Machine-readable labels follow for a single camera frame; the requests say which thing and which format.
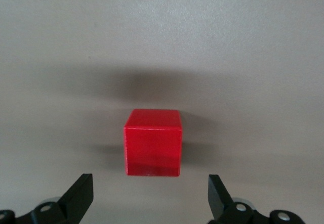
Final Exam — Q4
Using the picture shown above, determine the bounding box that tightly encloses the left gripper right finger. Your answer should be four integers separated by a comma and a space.
207, 174, 304, 224

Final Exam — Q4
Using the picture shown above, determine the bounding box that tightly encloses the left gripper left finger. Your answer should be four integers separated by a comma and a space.
0, 173, 94, 224

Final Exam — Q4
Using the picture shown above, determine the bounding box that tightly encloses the red wooden block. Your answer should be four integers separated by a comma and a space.
123, 109, 183, 177

